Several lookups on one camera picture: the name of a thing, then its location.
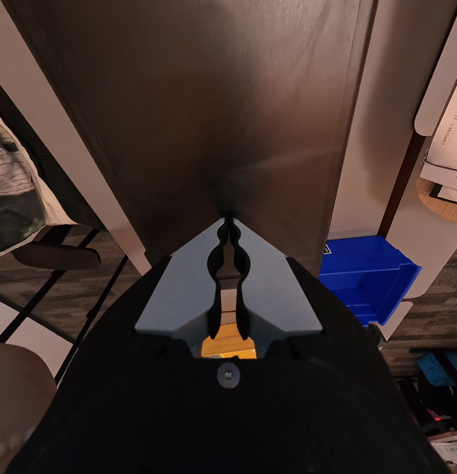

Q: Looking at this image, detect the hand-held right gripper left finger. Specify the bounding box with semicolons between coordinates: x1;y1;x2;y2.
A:
135;218;229;349

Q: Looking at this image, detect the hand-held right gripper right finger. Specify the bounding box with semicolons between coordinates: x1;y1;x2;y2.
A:
228;218;322;350

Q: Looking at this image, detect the deep blue bin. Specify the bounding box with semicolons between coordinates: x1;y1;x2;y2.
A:
319;235;422;327

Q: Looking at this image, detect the black drawer cabinet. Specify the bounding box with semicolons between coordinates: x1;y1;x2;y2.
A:
3;0;379;276

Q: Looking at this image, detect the yellow plastic bin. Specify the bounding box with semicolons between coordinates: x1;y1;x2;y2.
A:
202;322;257;359

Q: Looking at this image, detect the dark chair armrest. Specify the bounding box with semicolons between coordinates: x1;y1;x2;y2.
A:
12;244;102;271

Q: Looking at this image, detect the teal tool case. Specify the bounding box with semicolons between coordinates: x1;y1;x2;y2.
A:
416;352;457;387

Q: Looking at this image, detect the person's leg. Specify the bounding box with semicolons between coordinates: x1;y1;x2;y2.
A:
0;342;58;474

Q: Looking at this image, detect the person's patterned shirt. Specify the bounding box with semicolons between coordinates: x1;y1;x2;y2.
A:
0;107;79;260

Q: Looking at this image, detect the white instruction sheet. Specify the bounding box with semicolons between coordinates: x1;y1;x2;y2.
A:
421;63;457;204

